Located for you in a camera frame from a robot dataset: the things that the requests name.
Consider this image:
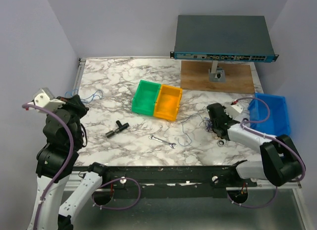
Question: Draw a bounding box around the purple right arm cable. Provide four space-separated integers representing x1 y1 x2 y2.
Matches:
226 97 307 208

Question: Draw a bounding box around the yellow plastic bin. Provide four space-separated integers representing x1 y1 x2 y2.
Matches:
154 85 183 121

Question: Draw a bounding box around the blue cable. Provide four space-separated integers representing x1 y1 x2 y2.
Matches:
64 89 104 104

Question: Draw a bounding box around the grey metal stand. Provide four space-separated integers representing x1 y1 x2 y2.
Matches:
208 61 226 83

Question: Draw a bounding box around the green plastic bin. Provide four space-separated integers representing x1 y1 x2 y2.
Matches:
131 80 161 116

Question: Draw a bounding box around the silver open-end wrench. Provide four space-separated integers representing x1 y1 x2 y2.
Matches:
149 135 177 149

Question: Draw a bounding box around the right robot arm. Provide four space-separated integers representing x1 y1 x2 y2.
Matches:
207 103 306 186

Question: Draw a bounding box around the black socket T-handle tool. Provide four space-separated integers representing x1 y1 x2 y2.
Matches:
106 120 129 138

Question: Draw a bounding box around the wooden board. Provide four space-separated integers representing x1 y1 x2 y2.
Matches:
180 61 255 94

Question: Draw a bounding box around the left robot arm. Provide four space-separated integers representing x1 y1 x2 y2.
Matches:
28 95 110 230

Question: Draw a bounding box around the blue plastic bin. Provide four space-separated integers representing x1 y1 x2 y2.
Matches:
248 93 291 136

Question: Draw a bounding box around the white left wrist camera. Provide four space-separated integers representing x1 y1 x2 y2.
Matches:
28 88 65 112

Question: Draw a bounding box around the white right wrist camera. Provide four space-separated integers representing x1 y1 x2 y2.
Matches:
223 103 244 119

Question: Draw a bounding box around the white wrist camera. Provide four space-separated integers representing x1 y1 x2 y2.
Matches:
28 88 65 112
223 103 244 119

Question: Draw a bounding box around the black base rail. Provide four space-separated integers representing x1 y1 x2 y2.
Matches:
71 165 258 200

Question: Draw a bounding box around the network switch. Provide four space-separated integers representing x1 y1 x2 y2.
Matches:
170 15 278 63

